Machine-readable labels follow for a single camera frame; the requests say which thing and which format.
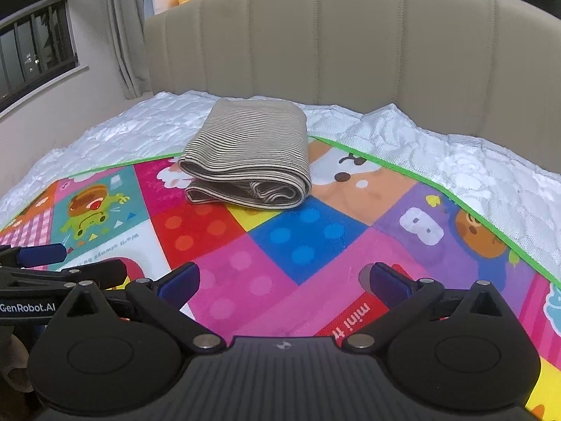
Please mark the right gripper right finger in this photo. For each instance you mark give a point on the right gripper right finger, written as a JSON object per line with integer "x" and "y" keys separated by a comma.
{"x": 456, "y": 350}

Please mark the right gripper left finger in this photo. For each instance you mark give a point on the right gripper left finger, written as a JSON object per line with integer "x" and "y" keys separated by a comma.
{"x": 117, "y": 352}

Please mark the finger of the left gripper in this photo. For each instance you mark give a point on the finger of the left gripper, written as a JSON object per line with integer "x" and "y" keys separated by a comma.
{"x": 106, "y": 274}
{"x": 32, "y": 256}

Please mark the beige striped shirt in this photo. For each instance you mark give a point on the beige striped shirt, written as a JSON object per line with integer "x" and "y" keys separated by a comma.
{"x": 252, "y": 153}

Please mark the left hand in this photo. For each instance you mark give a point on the left hand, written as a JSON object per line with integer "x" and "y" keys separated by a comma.
{"x": 15, "y": 383}

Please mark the white quilted mattress cover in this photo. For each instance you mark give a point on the white quilted mattress cover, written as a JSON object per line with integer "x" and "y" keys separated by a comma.
{"x": 517, "y": 198}

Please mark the colourful cartoon play mat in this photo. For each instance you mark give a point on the colourful cartoon play mat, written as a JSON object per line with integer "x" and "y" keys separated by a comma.
{"x": 295, "y": 272}

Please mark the dark window with bars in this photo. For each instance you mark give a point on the dark window with bars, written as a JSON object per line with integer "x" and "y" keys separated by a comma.
{"x": 36, "y": 46}

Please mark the beige padded headboard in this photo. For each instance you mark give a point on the beige padded headboard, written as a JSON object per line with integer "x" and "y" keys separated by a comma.
{"x": 484, "y": 68}

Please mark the grey curtain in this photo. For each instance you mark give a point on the grey curtain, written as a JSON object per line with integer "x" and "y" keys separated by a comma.
{"x": 125, "y": 19}

